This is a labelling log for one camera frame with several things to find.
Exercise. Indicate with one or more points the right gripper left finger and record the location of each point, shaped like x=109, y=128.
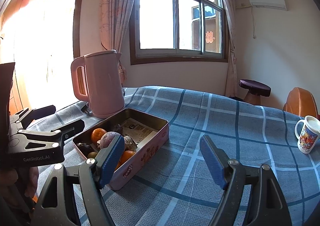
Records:
x=56, y=204

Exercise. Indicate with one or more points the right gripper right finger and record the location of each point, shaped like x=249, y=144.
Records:
x=266, y=204

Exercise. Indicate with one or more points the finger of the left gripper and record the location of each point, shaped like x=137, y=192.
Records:
x=23, y=118
x=29, y=139

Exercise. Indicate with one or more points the large orange mandarin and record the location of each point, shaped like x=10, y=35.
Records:
x=97, y=134

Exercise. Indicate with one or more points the tan longan fruit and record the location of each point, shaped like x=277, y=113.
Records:
x=92, y=155

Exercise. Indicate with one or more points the purple beetroot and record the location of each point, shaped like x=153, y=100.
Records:
x=107, y=138

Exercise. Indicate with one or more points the pink electric kettle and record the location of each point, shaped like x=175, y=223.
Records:
x=96, y=80

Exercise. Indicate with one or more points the pink metal tin box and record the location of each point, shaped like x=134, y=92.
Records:
x=144, y=135

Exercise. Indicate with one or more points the white printed mug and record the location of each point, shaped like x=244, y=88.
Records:
x=307, y=133

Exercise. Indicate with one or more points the orange leather chair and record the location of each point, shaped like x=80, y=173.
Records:
x=301, y=102

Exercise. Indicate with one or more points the purple round stool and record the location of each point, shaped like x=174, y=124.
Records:
x=255, y=91

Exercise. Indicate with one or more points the pink curtain left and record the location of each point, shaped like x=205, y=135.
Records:
x=115, y=16

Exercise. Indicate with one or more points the brown framed window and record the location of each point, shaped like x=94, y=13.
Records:
x=178, y=31

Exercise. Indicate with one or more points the white air conditioner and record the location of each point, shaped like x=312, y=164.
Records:
x=275, y=4

